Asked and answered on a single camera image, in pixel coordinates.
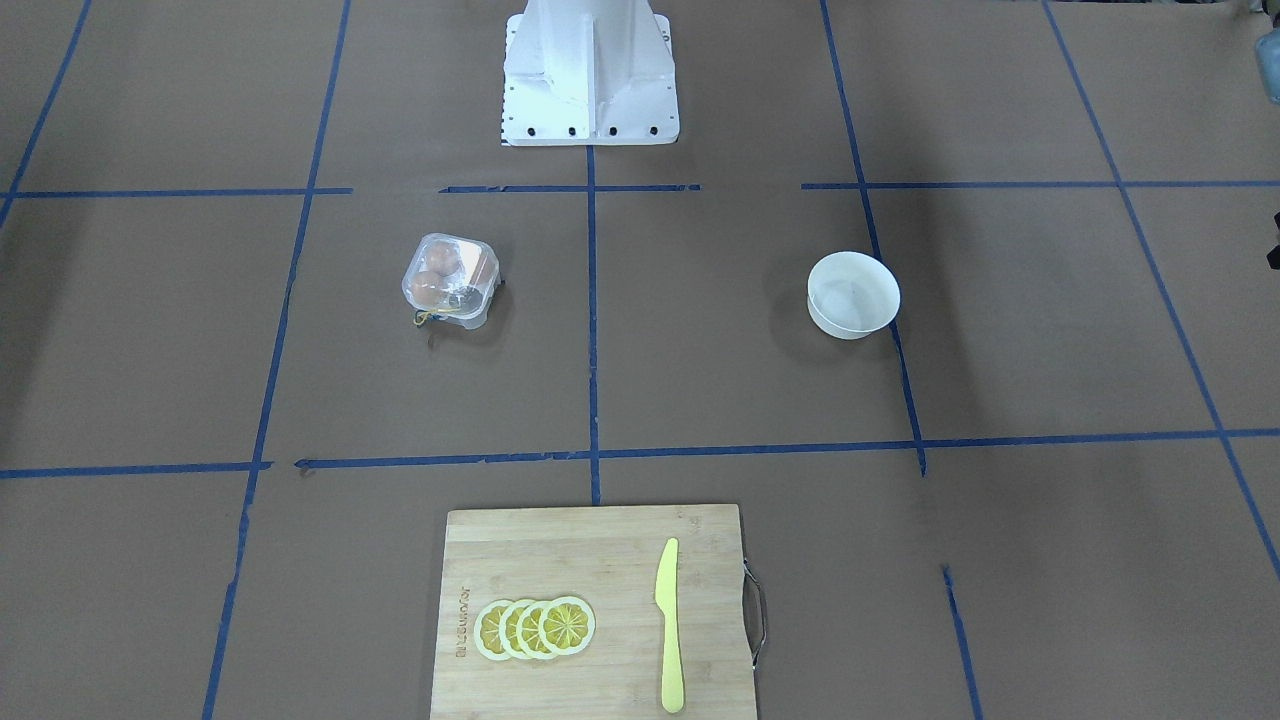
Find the clear plastic egg box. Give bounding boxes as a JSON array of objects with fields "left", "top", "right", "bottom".
[{"left": 401, "top": 233, "right": 504, "bottom": 331}]

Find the brown egg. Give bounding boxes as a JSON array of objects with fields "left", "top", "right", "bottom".
[
  {"left": 408, "top": 270, "right": 449, "bottom": 310},
  {"left": 425, "top": 241, "right": 463, "bottom": 278}
]

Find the brown egg in box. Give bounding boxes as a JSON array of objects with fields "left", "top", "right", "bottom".
[{"left": 408, "top": 270, "right": 449, "bottom": 310}]

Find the wooden cutting board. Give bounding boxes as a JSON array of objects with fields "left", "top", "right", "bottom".
[{"left": 430, "top": 503, "right": 758, "bottom": 719}]

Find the white round bowl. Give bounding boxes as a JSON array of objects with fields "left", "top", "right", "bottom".
[{"left": 806, "top": 251, "right": 901, "bottom": 341}]

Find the yellow plastic knife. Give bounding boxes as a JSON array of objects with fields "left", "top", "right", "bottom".
[{"left": 654, "top": 537, "right": 685, "bottom": 715}]

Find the lemon slice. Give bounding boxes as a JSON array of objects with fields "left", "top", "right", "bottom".
[{"left": 468, "top": 594, "right": 596, "bottom": 662}]

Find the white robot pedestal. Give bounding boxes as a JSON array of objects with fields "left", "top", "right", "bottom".
[{"left": 500, "top": 1, "right": 681, "bottom": 147}]

